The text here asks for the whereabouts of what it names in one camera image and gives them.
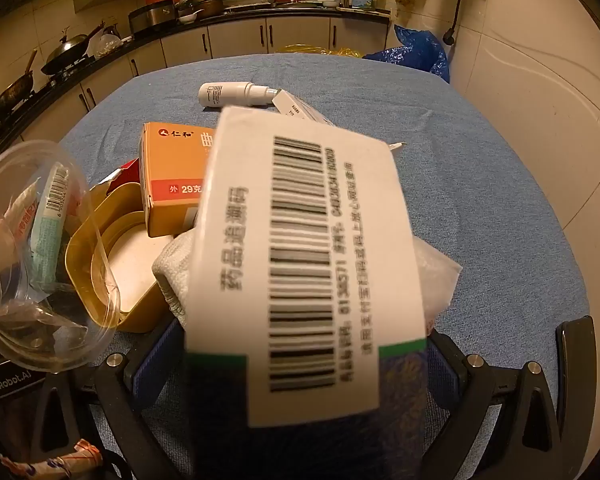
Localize red foil wrapper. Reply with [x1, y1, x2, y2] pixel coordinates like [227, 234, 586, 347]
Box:
[90, 157, 142, 197]

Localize dark countertop oven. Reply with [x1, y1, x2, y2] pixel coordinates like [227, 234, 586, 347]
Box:
[128, 2, 176, 36]

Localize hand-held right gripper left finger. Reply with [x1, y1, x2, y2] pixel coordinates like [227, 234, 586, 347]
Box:
[30, 317, 196, 480]

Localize white barcode medicine box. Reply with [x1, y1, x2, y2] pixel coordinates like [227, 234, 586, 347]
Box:
[184, 106, 431, 480]

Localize orange medicine box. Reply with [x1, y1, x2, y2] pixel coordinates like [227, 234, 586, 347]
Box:
[139, 121, 217, 238]

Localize yellow plastic bag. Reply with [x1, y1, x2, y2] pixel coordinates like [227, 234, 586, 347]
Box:
[275, 42, 366, 58]

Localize clear plastic container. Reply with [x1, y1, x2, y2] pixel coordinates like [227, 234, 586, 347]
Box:
[0, 140, 117, 373]

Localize blue plastic bag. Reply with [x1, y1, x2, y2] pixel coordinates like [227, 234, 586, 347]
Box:
[362, 24, 451, 85]

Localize white red printed packet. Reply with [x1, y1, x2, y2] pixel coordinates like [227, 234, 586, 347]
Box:
[1, 182, 43, 247]

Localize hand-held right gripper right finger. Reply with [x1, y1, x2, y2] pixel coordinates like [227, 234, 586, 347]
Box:
[420, 331, 576, 480]

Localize blue tablecloth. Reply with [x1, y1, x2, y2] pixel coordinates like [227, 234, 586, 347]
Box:
[60, 54, 597, 480]

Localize white spray bottle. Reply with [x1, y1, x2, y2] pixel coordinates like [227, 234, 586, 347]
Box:
[198, 81, 281, 109]

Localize black power cable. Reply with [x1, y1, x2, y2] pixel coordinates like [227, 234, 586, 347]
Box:
[442, 0, 469, 46]

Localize white cloth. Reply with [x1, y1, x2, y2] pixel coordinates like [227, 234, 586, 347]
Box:
[151, 225, 465, 333]

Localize teal white tube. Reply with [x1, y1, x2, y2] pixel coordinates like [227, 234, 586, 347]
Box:
[30, 162, 83, 288]

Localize stacked cooking pots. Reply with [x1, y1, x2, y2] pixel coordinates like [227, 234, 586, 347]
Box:
[175, 0, 226, 23]

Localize orange white striped wrapper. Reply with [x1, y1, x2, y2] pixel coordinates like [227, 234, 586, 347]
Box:
[0, 439, 103, 480]

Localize beige base cabinets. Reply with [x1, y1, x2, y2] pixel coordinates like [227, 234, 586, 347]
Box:
[0, 15, 391, 161]

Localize black kitchen countertop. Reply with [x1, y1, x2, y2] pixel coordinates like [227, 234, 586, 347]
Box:
[0, 2, 392, 158]

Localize black smartphone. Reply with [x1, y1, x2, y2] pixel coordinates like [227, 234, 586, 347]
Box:
[554, 315, 598, 441]

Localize dark frying pan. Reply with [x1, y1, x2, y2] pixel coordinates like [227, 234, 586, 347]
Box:
[0, 50, 38, 122]

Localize long white carton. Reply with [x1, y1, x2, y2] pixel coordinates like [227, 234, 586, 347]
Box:
[271, 89, 407, 152]

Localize steel wok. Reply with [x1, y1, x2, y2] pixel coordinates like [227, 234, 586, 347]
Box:
[41, 22, 106, 77]

